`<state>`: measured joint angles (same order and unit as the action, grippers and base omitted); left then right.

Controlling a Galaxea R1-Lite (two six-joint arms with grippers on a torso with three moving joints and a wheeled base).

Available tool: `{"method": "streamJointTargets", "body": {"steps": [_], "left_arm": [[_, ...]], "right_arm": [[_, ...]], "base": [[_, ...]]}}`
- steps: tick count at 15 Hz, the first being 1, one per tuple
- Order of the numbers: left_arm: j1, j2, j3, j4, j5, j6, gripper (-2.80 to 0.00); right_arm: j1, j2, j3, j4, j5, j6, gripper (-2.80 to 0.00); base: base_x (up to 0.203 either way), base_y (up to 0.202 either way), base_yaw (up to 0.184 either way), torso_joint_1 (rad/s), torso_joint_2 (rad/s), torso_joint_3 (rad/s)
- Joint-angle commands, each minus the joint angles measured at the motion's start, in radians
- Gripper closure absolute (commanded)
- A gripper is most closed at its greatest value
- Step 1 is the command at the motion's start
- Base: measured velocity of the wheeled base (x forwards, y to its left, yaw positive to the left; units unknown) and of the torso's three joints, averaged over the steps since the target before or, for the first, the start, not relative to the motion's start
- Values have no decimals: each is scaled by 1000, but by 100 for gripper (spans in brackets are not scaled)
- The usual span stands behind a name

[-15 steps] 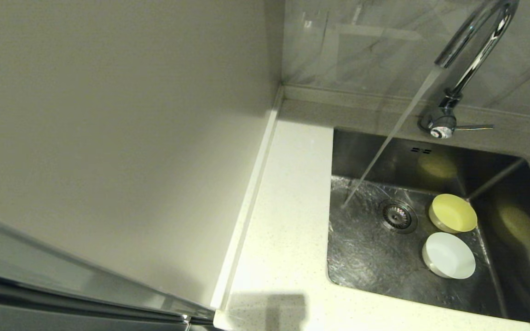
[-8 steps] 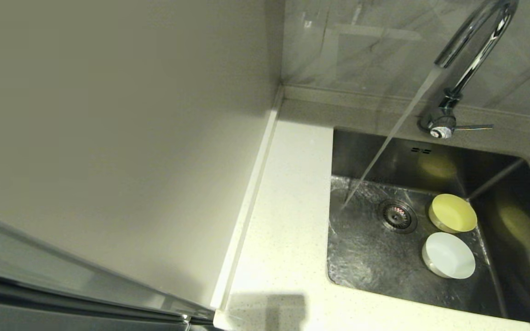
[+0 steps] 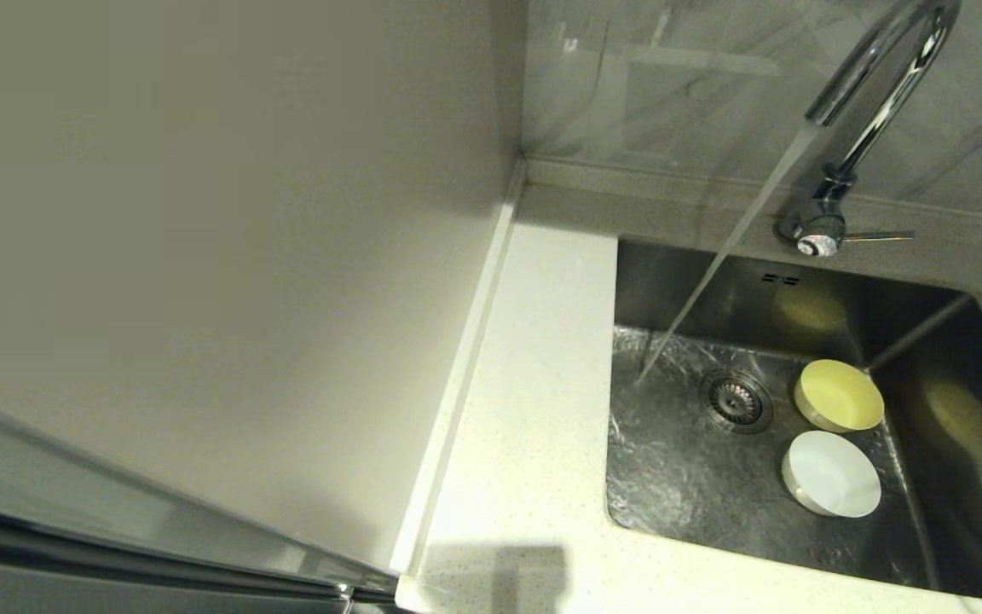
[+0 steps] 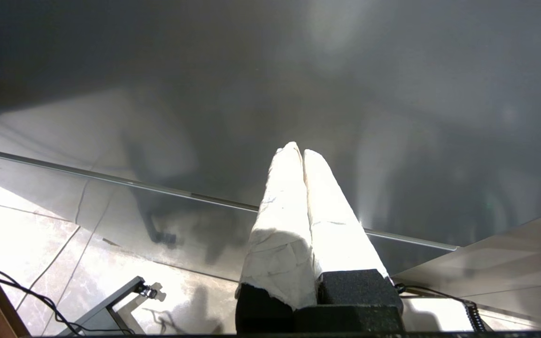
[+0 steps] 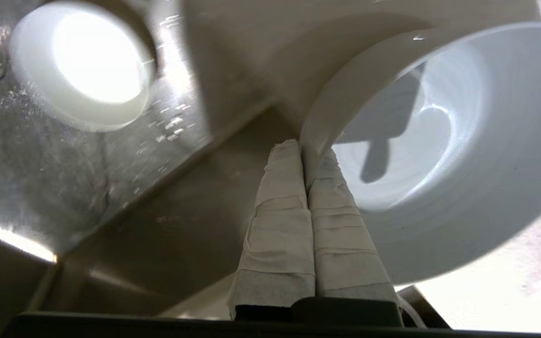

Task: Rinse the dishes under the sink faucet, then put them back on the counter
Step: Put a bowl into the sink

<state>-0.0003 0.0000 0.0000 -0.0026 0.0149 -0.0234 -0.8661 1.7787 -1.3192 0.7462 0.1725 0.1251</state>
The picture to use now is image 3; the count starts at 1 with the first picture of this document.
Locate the small yellow bowl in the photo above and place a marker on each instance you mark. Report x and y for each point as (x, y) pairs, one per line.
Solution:
(840, 394)

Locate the small white bowl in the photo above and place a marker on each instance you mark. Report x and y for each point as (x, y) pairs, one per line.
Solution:
(834, 473)

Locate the stainless steel sink basin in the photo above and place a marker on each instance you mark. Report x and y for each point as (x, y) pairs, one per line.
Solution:
(696, 495)

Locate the round metal drain strainer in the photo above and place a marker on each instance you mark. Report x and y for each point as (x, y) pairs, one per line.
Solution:
(736, 401)

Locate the chrome gooseneck faucet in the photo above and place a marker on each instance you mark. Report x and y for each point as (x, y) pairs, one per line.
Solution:
(883, 107)

